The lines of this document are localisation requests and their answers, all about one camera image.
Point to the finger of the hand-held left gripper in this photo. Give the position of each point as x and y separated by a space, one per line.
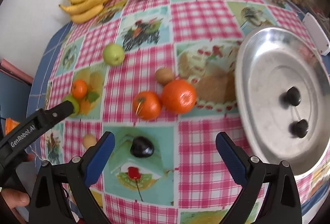
55 115

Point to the green mango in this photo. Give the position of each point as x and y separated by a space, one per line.
76 107

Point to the person's left hand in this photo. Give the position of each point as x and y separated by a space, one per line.
15 198

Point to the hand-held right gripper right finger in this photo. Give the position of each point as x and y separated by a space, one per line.
229 159

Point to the brown sapodilla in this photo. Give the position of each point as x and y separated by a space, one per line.
165 75

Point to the yellow banana bunch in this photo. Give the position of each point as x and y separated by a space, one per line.
85 6

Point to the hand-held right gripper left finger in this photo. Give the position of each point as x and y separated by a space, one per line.
100 159

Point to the green guava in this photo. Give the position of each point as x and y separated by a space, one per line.
113 55

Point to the orange plastic object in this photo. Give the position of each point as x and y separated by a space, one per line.
11 125

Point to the medium orange with stem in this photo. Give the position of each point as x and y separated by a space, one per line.
147 105

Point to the pink furniture edge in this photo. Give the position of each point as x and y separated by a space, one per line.
14 69

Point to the white plastic box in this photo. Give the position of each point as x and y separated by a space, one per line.
317 33

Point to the small orange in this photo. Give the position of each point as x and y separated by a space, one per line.
79 89

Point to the dark purple plum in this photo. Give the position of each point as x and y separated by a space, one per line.
291 96
141 148
299 128

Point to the pink checkered printed tablecloth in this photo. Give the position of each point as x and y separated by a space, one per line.
201 15

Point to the small tan longan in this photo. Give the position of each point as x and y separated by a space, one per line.
89 141

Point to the large orange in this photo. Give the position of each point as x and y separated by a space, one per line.
179 96

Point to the metal bowl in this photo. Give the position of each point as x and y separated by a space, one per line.
270 71

